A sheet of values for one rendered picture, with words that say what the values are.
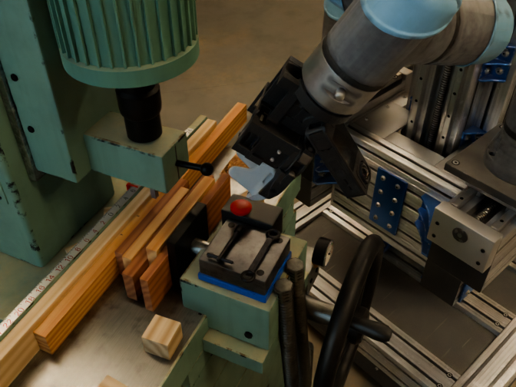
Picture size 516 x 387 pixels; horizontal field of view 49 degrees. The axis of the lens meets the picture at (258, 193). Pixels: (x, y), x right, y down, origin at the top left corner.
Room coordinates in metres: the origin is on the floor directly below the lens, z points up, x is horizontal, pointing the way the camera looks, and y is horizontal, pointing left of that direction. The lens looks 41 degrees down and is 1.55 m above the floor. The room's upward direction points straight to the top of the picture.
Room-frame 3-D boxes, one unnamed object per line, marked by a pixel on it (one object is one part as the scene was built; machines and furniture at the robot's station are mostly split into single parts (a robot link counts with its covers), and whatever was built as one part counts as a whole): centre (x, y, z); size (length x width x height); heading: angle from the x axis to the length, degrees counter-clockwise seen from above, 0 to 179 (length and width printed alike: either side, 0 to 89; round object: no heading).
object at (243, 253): (0.54, 0.01, 0.99); 0.13 x 0.11 x 0.06; 156
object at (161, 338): (0.43, 0.13, 0.92); 0.04 x 0.04 x 0.03; 69
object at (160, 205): (0.64, 0.16, 0.92); 0.18 x 0.02 x 0.05; 156
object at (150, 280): (0.60, 0.10, 0.93); 0.25 x 0.01 x 0.07; 156
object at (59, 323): (0.69, 0.16, 0.92); 0.60 x 0.02 x 0.04; 156
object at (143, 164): (0.68, 0.18, 1.03); 0.14 x 0.07 x 0.09; 66
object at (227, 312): (0.53, 0.02, 0.91); 0.15 x 0.14 x 0.09; 156
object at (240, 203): (0.57, 0.02, 1.02); 0.03 x 0.03 x 0.01
